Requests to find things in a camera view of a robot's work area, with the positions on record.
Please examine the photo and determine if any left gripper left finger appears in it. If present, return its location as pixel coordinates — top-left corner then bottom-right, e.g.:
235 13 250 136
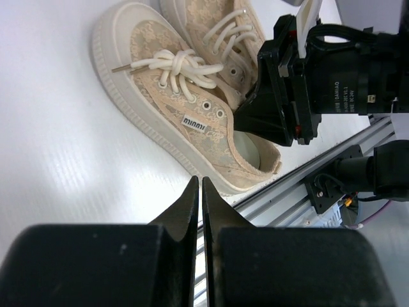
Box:
1 177 198 306

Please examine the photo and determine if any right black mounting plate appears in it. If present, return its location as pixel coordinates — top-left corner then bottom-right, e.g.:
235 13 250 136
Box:
304 145 374 214

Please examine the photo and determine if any aluminium rail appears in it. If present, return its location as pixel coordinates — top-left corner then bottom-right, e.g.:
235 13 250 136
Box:
191 116 397 301

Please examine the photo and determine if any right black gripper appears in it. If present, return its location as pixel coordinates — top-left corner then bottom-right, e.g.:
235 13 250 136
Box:
234 15 408 146

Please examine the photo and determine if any beige lace sneaker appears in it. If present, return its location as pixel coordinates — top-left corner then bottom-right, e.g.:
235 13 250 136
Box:
92 1 281 195
160 0 265 110

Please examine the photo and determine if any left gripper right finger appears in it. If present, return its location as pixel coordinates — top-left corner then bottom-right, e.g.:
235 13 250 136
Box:
202 178 396 306

